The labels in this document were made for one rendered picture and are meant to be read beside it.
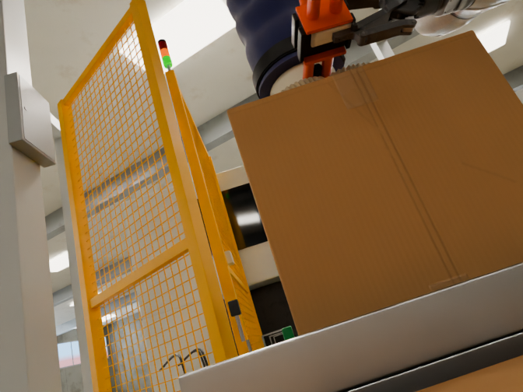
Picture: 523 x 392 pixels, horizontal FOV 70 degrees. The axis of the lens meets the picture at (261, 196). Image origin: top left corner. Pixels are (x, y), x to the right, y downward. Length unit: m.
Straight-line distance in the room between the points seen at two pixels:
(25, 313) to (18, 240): 0.23
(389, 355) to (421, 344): 0.03
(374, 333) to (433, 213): 0.19
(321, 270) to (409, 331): 0.13
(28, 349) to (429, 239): 1.11
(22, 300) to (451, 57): 1.23
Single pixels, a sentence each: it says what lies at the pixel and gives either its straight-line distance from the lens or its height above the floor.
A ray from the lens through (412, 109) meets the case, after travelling 0.60.
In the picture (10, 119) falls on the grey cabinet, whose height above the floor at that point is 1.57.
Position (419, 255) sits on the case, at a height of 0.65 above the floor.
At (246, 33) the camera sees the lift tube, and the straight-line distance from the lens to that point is 1.05.
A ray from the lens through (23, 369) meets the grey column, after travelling 1.31.
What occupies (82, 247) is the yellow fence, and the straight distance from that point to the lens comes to 1.91.
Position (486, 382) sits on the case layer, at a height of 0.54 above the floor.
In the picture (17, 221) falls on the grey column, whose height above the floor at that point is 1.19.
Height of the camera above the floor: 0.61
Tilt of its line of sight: 21 degrees up
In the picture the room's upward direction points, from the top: 18 degrees counter-clockwise
